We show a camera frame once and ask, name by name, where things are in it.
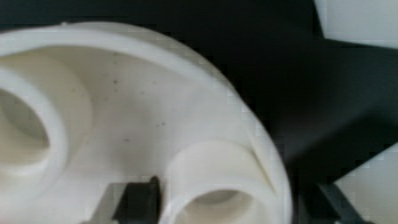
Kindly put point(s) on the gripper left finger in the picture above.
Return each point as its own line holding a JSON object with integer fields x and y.
{"x": 130, "y": 203}

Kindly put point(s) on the white stool leg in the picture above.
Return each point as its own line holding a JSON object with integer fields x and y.
{"x": 368, "y": 186}

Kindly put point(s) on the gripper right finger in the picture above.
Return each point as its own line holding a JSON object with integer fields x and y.
{"x": 326, "y": 207}

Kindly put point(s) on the white U-shaped fence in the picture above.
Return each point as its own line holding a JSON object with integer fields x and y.
{"x": 359, "y": 20}

